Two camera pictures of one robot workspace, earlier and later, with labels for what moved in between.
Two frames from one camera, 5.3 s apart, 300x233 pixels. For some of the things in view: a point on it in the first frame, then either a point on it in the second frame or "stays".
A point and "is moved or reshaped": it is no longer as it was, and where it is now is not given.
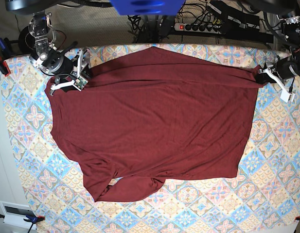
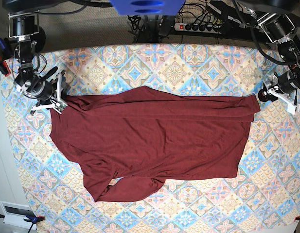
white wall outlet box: x=14 y=214 stays
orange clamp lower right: x=299 y=218 stays
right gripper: x=282 y=71 -> x=287 y=85
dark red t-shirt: x=154 y=114 is moved or reshaped
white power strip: x=198 y=28 stays
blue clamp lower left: x=31 y=218 stays
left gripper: x=74 y=63 -> x=48 y=92
